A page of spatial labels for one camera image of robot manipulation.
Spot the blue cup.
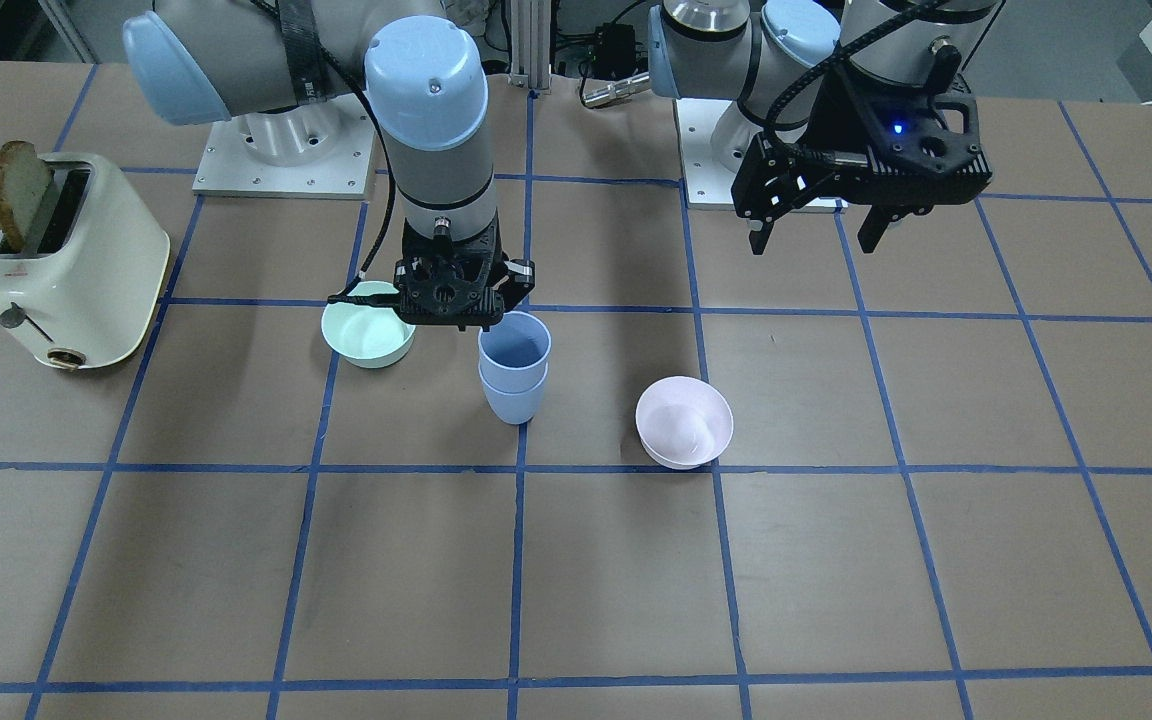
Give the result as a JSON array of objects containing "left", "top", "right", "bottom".
[
  {"left": 477, "top": 311, "right": 552, "bottom": 393},
  {"left": 479, "top": 364, "right": 550, "bottom": 425}
]

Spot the green bowl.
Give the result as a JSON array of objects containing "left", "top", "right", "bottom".
[{"left": 320, "top": 302, "right": 416, "bottom": 369}]

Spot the pink bowl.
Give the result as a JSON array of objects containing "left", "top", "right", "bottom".
[{"left": 635, "top": 376, "right": 733, "bottom": 470}]

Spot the cream white toaster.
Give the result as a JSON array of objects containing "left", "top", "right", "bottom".
[{"left": 0, "top": 152, "right": 172, "bottom": 370}]

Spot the bread slice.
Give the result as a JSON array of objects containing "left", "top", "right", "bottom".
[{"left": 0, "top": 141, "right": 54, "bottom": 253}]

